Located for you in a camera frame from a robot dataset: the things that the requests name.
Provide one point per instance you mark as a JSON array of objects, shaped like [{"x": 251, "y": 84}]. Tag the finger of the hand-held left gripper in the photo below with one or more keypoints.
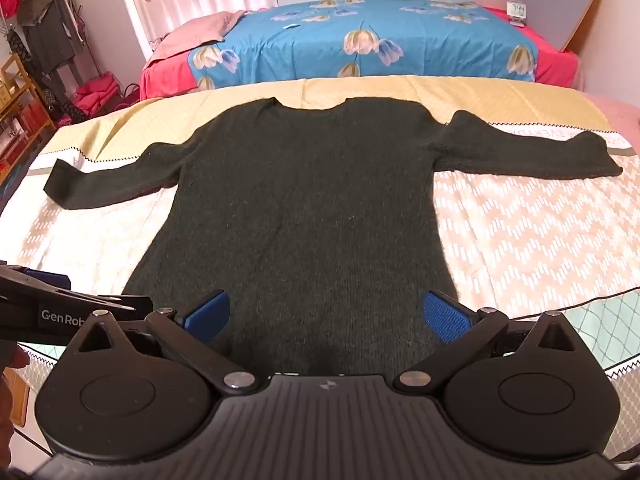
[
  {"x": 125, "y": 305},
  {"x": 45, "y": 280}
]

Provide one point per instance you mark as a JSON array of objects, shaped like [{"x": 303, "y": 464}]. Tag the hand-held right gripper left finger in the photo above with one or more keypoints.
[{"x": 210, "y": 312}]

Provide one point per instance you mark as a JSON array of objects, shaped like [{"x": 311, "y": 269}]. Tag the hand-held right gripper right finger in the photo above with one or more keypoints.
[{"x": 442, "y": 312}]

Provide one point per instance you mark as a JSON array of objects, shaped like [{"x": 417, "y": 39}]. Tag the dark green knit sweater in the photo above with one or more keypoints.
[{"x": 300, "y": 210}]

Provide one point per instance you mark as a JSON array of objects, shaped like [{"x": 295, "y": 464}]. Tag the red clothes pile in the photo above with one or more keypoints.
[{"x": 97, "y": 95}]

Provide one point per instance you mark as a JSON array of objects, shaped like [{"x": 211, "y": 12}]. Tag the metal clothes rack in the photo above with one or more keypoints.
[{"x": 87, "y": 47}]

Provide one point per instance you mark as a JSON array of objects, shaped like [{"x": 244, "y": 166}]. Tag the person's left hand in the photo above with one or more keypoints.
[{"x": 17, "y": 358}]

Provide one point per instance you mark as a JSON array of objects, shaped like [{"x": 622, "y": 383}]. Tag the quilted mattress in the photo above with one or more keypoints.
[{"x": 600, "y": 325}]

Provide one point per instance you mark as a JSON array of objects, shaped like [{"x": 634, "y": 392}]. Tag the wooden shelf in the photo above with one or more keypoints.
[{"x": 25, "y": 110}]

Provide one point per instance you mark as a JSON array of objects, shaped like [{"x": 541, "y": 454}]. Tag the dark handbag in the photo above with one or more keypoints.
[{"x": 131, "y": 95}]

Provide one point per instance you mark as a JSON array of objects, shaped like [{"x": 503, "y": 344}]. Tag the yellow blanket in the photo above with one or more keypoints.
[{"x": 400, "y": 91}]

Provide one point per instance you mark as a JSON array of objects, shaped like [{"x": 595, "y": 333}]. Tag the pink cloth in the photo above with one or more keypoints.
[{"x": 617, "y": 110}]

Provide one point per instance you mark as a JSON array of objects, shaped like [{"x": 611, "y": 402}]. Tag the blue floral bed sheet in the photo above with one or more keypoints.
[{"x": 310, "y": 55}]

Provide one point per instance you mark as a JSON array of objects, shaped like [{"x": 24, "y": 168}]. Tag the pink pillow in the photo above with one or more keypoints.
[{"x": 200, "y": 30}]

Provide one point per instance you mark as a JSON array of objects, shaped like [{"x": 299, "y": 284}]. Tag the small digital clock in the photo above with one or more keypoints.
[{"x": 516, "y": 9}]

